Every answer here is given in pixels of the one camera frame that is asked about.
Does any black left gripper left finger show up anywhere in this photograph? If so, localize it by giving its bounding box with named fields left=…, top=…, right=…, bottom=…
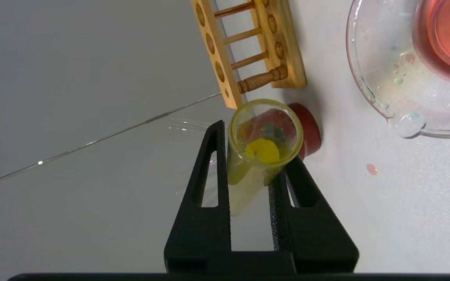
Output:
left=164, top=120, right=232, bottom=272

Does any test tube with yellow pigment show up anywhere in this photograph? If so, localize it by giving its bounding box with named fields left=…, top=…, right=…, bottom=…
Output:
left=227, top=99, right=304, bottom=217

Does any wooden test tube rack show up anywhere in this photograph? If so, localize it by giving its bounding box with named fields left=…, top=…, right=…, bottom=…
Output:
left=190, top=0, right=307, bottom=110

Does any clear glass beaker dish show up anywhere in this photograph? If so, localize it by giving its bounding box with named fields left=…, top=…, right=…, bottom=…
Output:
left=346, top=0, right=450, bottom=139

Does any dark red cylindrical cup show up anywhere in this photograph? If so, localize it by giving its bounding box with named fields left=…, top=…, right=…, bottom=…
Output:
left=286, top=102, right=322, bottom=161

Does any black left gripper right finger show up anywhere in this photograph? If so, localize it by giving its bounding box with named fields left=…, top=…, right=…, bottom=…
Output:
left=268, top=154, right=359, bottom=272

